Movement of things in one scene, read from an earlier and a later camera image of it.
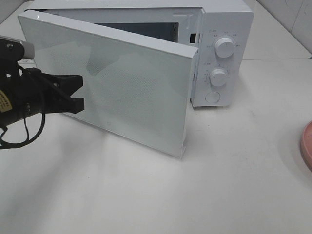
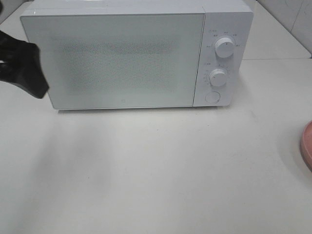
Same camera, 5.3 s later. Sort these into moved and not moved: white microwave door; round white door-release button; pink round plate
Moved: white microwave door
Not moved: round white door-release button; pink round plate
